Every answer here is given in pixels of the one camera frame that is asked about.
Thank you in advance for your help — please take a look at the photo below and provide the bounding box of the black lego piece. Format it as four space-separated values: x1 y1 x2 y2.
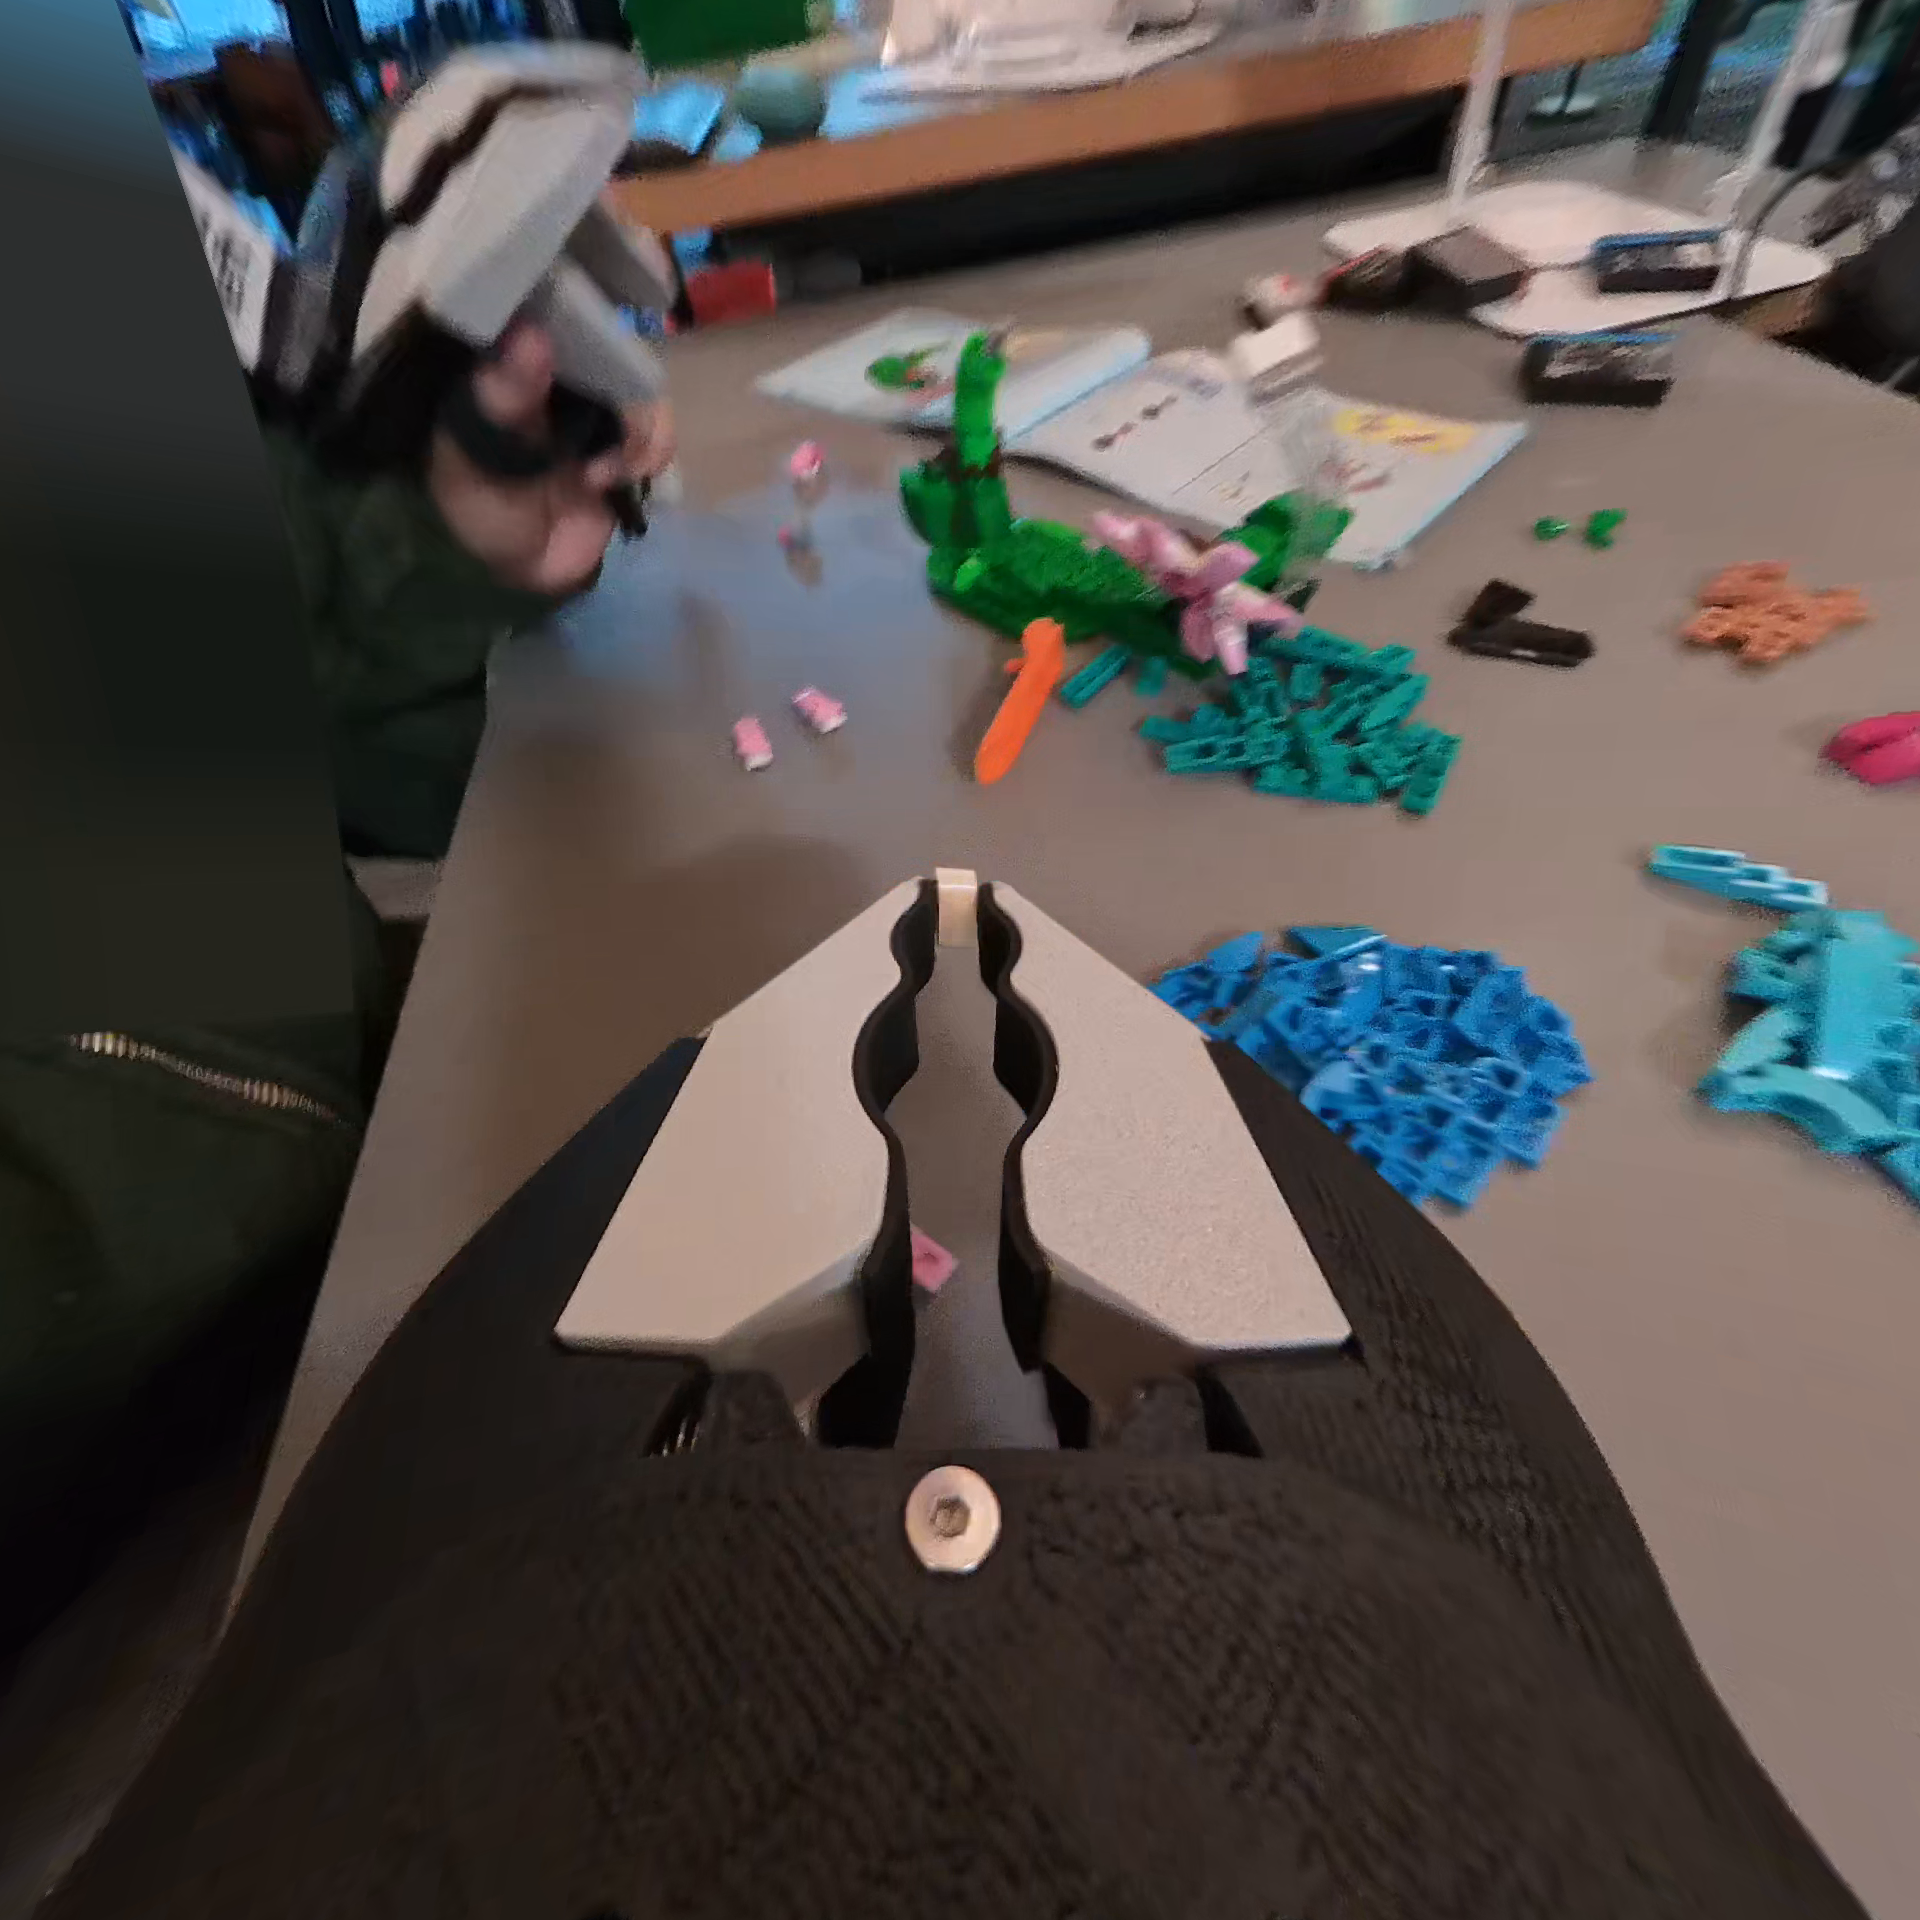
1447 578 1598 669

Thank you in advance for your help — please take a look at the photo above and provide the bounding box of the person's left forearm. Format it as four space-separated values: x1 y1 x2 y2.
269 425 597 868

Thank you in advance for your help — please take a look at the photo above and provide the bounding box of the white stand base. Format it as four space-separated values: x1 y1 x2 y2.
1320 0 1836 341

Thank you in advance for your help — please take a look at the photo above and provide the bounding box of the pile of light blue lego pieces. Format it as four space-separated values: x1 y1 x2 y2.
1648 843 1920 1202

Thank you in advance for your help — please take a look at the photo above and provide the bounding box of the red box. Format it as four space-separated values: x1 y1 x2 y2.
678 258 785 330

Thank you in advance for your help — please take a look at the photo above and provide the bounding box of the green lego model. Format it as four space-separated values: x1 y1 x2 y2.
900 330 1356 684

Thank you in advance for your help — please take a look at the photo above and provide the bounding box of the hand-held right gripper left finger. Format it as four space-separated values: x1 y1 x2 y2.
554 877 937 1431

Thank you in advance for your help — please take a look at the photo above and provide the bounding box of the person's left hand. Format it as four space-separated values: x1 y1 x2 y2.
425 321 681 601

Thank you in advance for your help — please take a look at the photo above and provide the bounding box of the orange lego piece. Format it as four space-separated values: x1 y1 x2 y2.
971 622 1071 786

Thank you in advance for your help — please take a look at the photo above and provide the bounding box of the lego instruction booklet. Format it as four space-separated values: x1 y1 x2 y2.
752 303 1530 570

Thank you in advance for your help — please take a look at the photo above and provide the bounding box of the teal ball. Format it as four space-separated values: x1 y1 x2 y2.
732 61 830 142

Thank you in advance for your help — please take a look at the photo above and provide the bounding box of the person's dark clothing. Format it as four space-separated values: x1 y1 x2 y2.
0 836 394 1652

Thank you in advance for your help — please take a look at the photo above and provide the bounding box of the clear plastic bag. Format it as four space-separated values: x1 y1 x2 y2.
1185 319 1362 523

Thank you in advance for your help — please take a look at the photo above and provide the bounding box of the pink lego flower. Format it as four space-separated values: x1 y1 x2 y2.
1094 513 1312 677

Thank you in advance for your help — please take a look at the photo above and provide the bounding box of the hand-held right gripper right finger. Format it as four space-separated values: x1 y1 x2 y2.
979 880 1356 1424

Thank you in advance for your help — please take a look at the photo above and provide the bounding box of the magenta lego piece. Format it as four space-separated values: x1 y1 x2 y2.
1819 713 1920 786

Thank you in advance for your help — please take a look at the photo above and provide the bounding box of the green box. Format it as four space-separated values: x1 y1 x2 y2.
621 0 837 75

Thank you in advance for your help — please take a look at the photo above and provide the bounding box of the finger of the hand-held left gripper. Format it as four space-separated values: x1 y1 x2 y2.
355 66 651 352
380 47 610 227

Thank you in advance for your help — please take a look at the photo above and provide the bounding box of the black box with blue edge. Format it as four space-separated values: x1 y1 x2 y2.
1594 227 1724 301
1518 330 1676 410

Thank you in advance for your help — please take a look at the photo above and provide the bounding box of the pile of teal lego pieces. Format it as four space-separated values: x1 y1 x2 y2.
1057 628 1467 823

